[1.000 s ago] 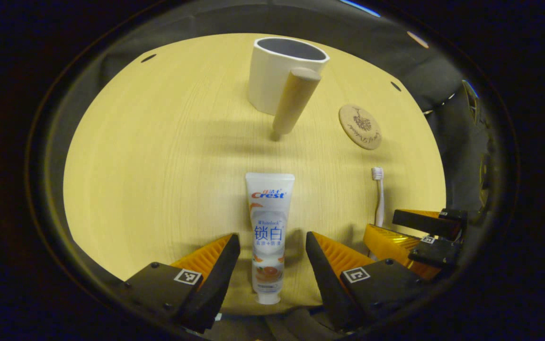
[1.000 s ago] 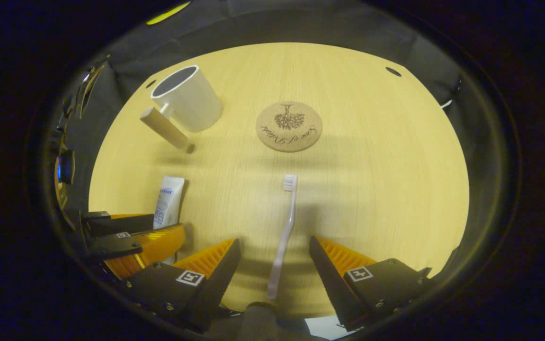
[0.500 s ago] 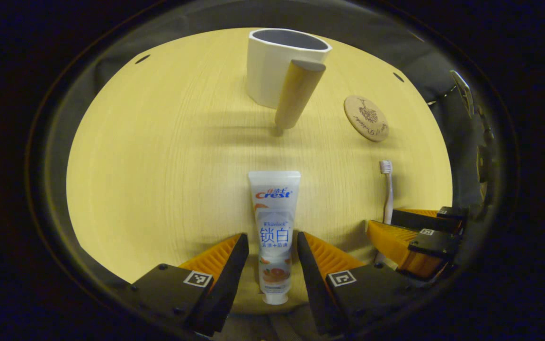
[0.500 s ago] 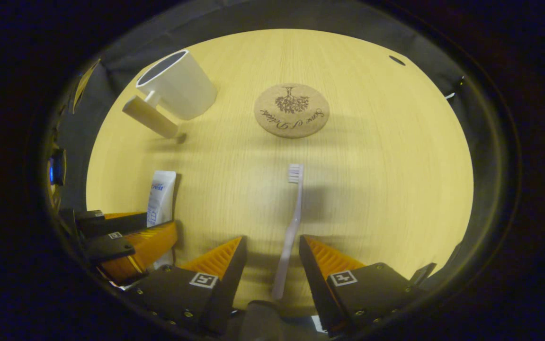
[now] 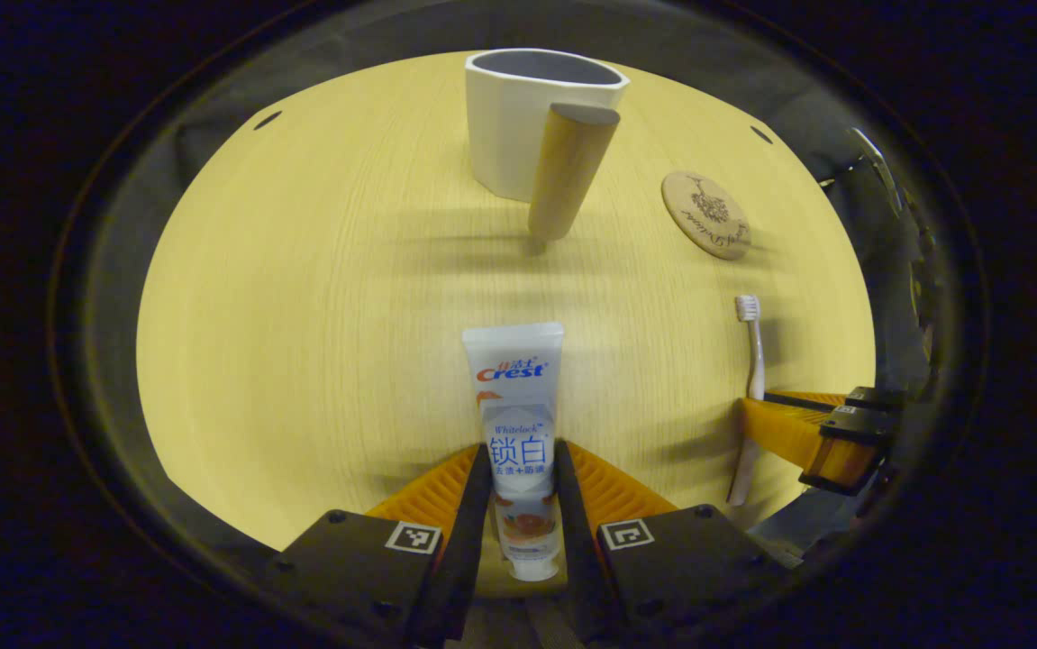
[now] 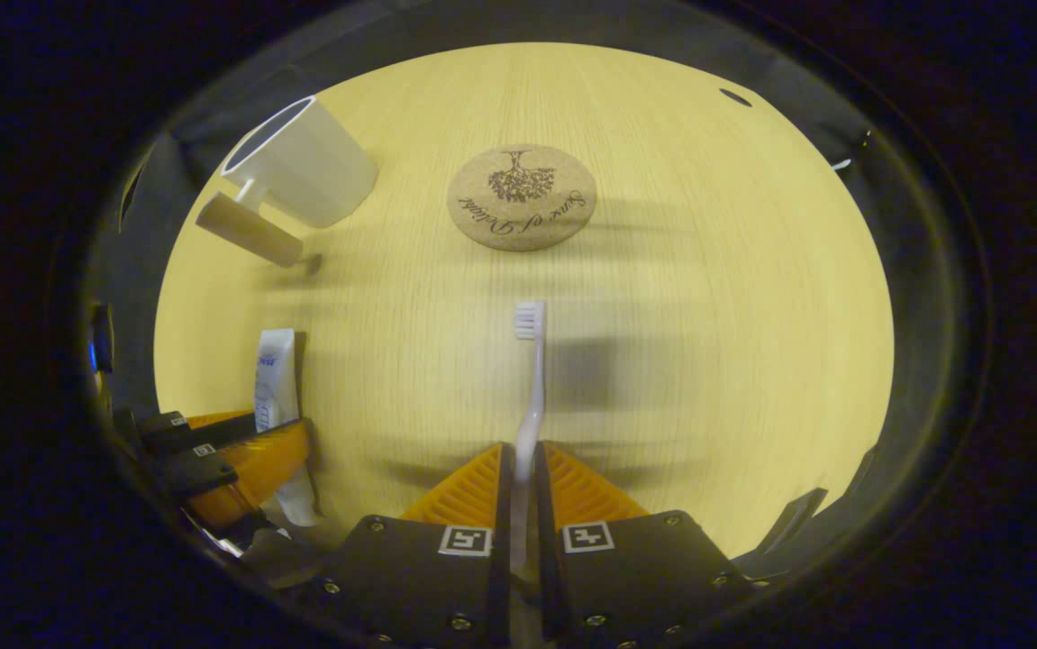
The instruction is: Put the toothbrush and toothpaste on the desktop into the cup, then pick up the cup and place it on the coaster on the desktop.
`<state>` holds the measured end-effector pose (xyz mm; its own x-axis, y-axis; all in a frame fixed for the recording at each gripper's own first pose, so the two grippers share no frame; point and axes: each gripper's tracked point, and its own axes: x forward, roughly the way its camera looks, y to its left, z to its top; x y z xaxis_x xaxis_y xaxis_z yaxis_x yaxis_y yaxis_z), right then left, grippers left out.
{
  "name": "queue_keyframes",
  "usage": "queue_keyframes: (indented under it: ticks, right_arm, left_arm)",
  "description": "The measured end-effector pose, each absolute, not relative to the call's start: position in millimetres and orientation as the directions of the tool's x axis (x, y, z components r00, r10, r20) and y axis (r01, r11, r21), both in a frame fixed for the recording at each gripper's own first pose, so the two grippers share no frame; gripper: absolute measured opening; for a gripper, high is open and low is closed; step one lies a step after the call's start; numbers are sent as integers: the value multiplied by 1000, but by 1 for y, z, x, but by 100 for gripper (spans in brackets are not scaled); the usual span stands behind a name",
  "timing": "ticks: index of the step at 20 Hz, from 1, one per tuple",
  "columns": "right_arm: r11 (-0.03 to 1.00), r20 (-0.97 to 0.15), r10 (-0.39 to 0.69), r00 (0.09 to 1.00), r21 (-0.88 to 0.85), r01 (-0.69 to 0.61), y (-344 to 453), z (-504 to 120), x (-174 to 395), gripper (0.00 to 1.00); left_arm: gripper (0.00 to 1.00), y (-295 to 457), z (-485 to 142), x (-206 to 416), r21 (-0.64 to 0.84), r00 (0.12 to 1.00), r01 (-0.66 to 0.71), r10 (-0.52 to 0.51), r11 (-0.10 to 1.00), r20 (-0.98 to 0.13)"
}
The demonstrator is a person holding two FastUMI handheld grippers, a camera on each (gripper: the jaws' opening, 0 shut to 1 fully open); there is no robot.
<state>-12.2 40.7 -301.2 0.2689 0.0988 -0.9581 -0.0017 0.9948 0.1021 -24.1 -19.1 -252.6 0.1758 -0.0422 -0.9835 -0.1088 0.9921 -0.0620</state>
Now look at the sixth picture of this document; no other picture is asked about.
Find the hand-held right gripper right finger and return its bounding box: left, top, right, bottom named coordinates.
left=532, top=440, right=758, bottom=649

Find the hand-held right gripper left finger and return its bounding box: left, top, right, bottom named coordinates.
left=315, top=442, right=516, bottom=649

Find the white toothpaste tube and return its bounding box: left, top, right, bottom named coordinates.
left=254, top=328, right=321, bottom=527

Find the white toothbrush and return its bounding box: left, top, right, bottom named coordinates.
left=509, top=301, right=547, bottom=578

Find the white cup with wooden handle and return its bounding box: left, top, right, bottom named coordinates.
left=196, top=96, right=380, bottom=269

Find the round cork coaster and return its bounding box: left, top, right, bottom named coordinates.
left=446, top=144, right=597, bottom=252

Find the black backdrop cloth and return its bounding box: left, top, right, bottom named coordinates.
left=86, top=5, right=978, bottom=587

